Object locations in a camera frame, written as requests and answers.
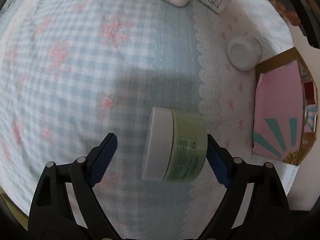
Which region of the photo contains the checked blue pink bedsheet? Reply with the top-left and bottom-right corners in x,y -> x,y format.
1,0 -> 293,239

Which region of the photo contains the pale green cream jar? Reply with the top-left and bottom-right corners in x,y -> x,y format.
142,107 -> 208,183

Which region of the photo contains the white jar black band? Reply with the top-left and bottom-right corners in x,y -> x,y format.
227,35 -> 263,72

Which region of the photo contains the open cardboard box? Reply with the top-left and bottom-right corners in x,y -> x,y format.
252,48 -> 318,166

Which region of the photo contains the person's right hand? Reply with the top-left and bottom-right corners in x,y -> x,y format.
265,0 -> 302,27

